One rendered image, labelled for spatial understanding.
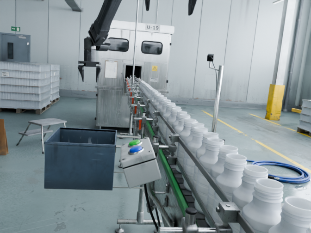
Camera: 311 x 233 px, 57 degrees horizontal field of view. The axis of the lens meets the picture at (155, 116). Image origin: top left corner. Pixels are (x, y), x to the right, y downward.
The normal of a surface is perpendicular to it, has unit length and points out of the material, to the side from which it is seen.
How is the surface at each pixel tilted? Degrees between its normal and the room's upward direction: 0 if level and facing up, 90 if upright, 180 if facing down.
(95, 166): 90
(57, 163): 90
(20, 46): 90
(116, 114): 90
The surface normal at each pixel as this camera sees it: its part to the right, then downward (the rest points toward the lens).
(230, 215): 0.11, 0.18
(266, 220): -0.17, -0.55
